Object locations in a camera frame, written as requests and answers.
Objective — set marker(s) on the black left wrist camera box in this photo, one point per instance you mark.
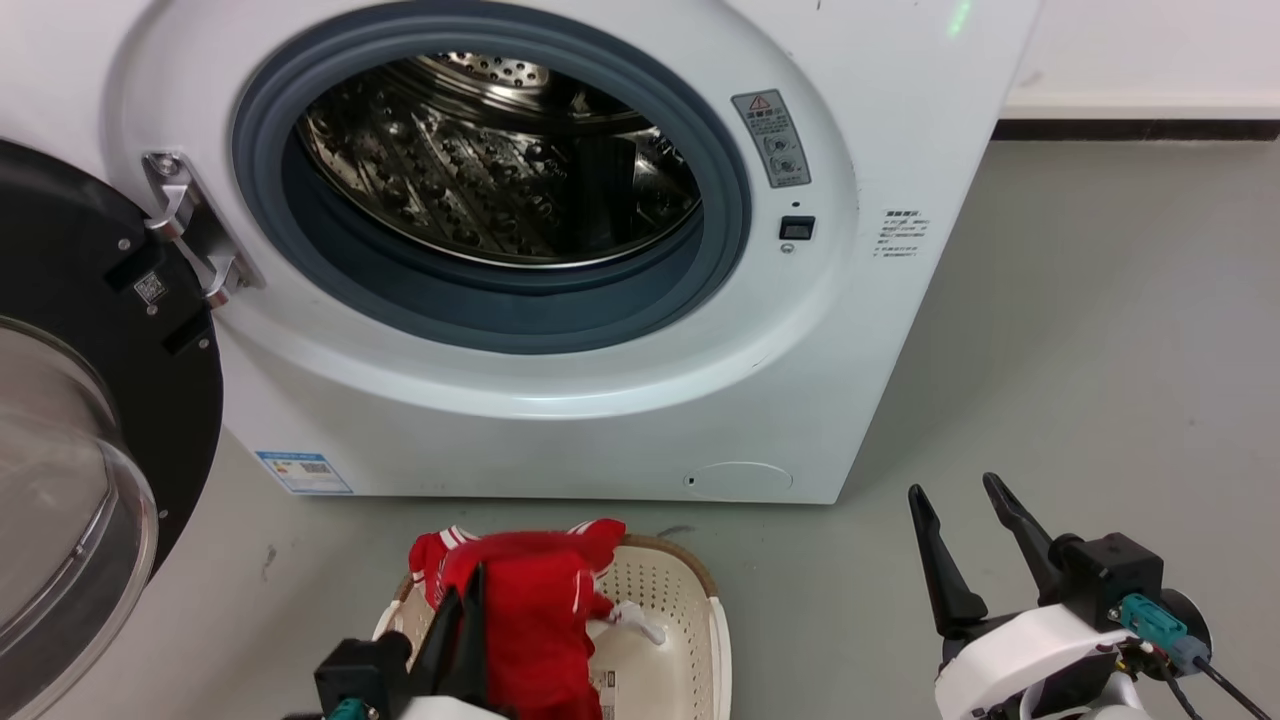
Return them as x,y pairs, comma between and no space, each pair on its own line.
360,672

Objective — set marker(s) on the clear glass door bowl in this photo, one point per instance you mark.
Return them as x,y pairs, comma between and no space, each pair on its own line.
60,500

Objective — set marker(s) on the small basket label sticker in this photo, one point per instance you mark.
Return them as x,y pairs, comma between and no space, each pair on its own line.
602,682

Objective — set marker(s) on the black round washer door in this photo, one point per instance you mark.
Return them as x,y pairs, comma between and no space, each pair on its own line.
80,250

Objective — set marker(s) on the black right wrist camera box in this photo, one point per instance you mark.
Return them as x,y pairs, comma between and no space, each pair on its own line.
1115,575

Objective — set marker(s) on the QR code sticker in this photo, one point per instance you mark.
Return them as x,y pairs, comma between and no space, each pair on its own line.
150,288

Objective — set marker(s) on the grey warning sticker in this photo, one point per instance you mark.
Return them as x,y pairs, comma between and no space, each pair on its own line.
772,140

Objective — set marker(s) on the blue white energy label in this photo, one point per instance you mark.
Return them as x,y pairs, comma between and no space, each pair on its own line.
305,473

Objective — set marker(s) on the round white filter cover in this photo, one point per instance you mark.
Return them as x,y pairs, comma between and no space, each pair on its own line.
742,481

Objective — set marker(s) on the black door latch slot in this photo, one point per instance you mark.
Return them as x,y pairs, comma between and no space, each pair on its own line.
797,228

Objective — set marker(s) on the chrome door hinge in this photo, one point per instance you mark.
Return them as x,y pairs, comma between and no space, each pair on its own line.
185,215

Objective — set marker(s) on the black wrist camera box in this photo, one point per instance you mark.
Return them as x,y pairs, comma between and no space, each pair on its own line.
1115,575
360,672

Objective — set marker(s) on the cream perforated laundry basket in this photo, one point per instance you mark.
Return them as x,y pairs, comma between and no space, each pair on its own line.
670,630

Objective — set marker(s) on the black wall baseboard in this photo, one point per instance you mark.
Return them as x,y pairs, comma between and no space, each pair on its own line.
1140,129

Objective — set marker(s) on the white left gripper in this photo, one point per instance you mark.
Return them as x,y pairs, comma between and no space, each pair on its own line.
445,711

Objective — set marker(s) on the white front-load washing machine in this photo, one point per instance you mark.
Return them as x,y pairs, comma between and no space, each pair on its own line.
560,420

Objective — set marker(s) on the grey rubber door gasket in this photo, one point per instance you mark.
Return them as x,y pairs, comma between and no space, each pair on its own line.
480,305

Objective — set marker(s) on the red garment with white trim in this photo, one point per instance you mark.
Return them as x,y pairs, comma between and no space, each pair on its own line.
535,620

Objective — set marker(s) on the stainless steel washer drum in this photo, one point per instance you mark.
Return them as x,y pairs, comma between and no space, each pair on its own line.
470,170

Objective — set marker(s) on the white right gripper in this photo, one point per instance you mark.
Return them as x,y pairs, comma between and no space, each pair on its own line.
1020,660

